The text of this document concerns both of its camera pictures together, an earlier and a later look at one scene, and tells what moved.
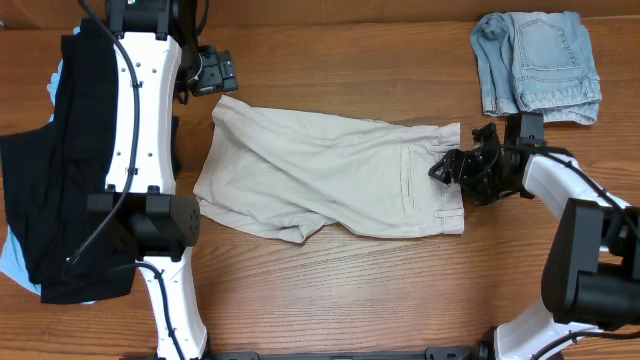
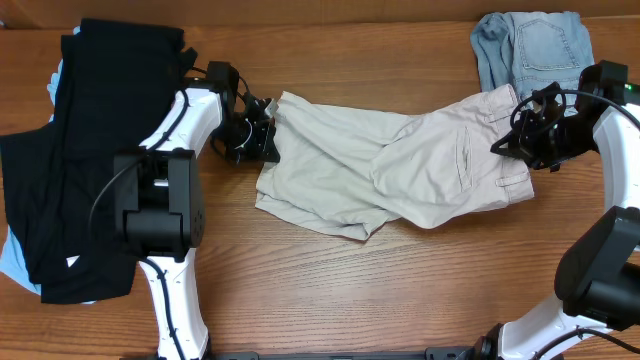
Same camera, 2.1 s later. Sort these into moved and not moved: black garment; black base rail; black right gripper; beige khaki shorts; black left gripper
Moved: beige khaki shorts; black left gripper; black right gripper
Not moved: black garment; black base rail
